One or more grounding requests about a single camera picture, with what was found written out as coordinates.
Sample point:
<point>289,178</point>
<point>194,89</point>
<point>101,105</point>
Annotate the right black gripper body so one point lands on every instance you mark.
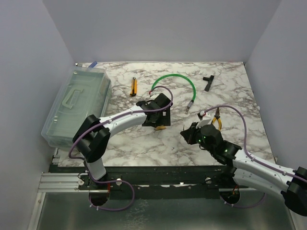
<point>195,137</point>

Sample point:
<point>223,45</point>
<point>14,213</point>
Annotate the brass padlock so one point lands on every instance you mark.
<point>158,128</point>

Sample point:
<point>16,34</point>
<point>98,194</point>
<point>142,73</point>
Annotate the green cable lock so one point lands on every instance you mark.
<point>175,75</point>

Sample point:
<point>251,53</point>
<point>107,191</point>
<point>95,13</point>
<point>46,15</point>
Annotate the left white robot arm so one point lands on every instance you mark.
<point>92,138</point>

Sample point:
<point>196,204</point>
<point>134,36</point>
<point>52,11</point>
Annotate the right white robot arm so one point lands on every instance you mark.
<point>251,171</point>

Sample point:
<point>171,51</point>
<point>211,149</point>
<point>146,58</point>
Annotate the yellow utility knife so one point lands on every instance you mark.
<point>133,87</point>

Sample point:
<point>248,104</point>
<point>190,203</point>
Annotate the black T-shaped tool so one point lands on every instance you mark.
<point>209,81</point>

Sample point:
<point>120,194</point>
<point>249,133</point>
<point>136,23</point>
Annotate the clear plastic storage box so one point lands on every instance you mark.
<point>86,91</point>

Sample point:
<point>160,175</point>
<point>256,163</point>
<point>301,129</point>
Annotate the blue pen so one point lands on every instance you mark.
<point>92,65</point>

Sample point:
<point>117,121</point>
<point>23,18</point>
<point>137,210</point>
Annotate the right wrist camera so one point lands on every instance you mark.
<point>204,118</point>

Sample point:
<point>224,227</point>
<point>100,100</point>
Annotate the yellow handled pliers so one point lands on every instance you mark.
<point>217,119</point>

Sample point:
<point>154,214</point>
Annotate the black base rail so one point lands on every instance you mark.
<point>155,182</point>

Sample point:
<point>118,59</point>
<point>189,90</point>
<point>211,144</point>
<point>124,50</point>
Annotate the aluminium extrusion rail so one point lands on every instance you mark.
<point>58,183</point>

